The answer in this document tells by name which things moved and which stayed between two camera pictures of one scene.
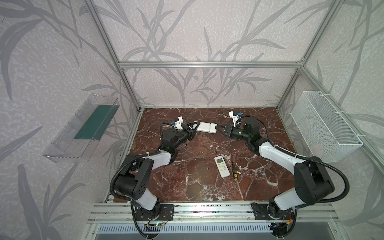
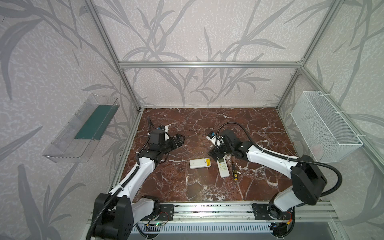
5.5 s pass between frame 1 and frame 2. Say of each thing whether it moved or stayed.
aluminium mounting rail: stayed
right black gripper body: moved
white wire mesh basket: stayed
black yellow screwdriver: stayed
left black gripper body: moved
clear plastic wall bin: stayed
